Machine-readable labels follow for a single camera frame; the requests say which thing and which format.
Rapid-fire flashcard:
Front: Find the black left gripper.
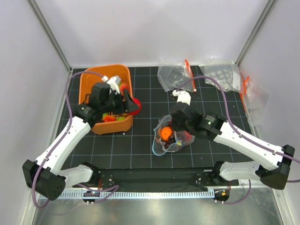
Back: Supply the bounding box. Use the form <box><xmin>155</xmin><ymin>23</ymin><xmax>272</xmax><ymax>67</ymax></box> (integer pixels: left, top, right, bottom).
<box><xmin>101</xmin><ymin>89</ymin><xmax>139</xmax><ymax>115</ymax></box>

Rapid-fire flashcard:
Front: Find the orange fruit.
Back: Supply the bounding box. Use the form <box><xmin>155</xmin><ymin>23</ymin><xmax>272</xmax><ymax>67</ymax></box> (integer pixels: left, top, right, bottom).
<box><xmin>159</xmin><ymin>126</ymin><xmax>173</xmax><ymax>141</ymax></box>

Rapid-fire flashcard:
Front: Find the orange plastic basket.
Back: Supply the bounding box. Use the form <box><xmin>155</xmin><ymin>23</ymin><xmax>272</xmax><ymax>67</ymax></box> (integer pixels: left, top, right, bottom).
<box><xmin>78</xmin><ymin>64</ymin><xmax>133</xmax><ymax>135</ymax></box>

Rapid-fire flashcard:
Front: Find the clear blue-zip bag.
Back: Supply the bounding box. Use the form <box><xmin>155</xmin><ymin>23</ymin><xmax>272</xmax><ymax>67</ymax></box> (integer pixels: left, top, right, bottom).
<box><xmin>152</xmin><ymin>115</ymin><xmax>195</xmax><ymax>156</ymax></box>

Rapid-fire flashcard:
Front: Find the purple grape bunch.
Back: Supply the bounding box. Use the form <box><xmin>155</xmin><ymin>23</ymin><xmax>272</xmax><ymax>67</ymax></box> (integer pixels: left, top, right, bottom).
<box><xmin>158</xmin><ymin>128</ymin><xmax>176</xmax><ymax>151</ymax></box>

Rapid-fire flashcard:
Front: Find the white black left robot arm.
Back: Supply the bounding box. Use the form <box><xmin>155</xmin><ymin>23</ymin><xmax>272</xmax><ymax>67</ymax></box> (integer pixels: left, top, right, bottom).
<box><xmin>22</xmin><ymin>82</ymin><xmax>141</xmax><ymax>201</ymax></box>

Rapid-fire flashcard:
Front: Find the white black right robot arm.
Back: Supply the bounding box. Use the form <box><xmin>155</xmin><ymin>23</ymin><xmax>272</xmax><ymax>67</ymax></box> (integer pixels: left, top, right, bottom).
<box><xmin>171</xmin><ymin>102</ymin><xmax>295</xmax><ymax>190</ymax></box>

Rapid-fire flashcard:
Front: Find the clear orange-zip bag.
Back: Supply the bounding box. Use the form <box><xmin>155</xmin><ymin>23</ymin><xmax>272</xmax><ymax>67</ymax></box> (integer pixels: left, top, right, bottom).
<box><xmin>157</xmin><ymin>60</ymin><xmax>194</xmax><ymax>92</ymax></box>
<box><xmin>240</xmin><ymin>72</ymin><xmax>271</xmax><ymax>127</ymax></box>

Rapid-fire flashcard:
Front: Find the clear bag with white pieces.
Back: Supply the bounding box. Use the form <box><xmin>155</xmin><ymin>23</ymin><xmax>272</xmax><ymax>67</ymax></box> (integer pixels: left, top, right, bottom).
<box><xmin>198</xmin><ymin>57</ymin><xmax>243</xmax><ymax>93</ymax></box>

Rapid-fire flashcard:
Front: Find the clear orange-zip bag far right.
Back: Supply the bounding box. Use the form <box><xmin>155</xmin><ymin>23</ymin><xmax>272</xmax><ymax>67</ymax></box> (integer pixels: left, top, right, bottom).
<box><xmin>240</xmin><ymin>72</ymin><xmax>271</xmax><ymax>127</ymax></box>

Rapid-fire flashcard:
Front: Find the pink peach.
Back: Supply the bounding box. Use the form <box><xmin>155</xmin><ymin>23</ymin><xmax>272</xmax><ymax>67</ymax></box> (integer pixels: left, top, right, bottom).
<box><xmin>119</xmin><ymin>83</ymin><xmax>129</xmax><ymax>93</ymax></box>

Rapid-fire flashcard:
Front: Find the red orange tomato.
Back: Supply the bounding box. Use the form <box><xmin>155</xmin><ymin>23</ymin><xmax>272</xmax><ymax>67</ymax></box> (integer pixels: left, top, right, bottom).
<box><xmin>102</xmin><ymin>115</ymin><xmax>116</xmax><ymax>122</ymax></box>

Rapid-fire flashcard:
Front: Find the black grid mat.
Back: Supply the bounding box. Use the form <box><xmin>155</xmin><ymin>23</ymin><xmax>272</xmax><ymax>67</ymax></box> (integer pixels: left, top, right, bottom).
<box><xmin>62</xmin><ymin>67</ymin><xmax>251</xmax><ymax>169</ymax></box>

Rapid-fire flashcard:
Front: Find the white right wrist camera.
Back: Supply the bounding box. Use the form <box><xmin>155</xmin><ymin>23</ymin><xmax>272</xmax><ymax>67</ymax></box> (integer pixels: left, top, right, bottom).
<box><xmin>172</xmin><ymin>90</ymin><xmax>191</xmax><ymax>105</ymax></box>

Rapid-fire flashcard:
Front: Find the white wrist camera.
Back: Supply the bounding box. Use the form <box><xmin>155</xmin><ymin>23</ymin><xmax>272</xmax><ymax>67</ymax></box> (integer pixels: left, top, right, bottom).
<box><xmin>101</xmin><ymin>75</ymin><xmax>121</xmax><ymax>92</ymax></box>
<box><xmin>172</xmin><ymin>90</ymin><xmax>191</xmax><ymax>105</ymax></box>

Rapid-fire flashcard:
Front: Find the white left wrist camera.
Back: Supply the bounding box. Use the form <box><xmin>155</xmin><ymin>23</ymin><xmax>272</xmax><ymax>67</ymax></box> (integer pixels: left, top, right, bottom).
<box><xmin>101</xmin><ymin>75</ymin><xmax>121</xmax><ymax>92</ymax></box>

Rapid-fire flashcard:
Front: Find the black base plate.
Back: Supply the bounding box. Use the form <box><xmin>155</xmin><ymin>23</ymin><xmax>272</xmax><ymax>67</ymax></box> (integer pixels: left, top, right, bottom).
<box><xmin>73</xmin><ymin>168</ymin><xmax>239</xmax><ymax>188</ymax></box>

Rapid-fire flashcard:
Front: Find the aluminium front rail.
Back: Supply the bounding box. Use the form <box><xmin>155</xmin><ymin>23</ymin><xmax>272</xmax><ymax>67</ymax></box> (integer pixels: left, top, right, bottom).
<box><xmin>28</xmin><ymin>167</ymin><xmax>285</xmax><ymax>191</ymax></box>

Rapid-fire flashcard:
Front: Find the right aluminium frame post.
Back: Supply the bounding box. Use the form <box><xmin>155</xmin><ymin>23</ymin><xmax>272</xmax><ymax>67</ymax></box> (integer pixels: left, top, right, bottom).
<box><xmin>235</xmin><ymin>0</ymin><xmax>277</xmax><ymax>66</ymax></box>

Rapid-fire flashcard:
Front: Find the aluminium frame post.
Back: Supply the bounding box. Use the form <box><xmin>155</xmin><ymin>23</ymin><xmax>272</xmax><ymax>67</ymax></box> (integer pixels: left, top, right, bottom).
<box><xmin>26</xmin><ymin>0</ymin><xmax>72</xmax><ymax>72</ymax></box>
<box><xmin>235</xmin><ymin>0</ymin><xmax>277</xmax><ymax>66</ymax></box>

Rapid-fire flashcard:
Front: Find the left aluminium frame post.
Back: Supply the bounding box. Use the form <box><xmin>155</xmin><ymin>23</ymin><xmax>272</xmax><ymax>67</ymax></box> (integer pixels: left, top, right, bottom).
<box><xmin>26</xmin><ymin>0</ymin><xmax>72</xmax><ymax>72</ymax></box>

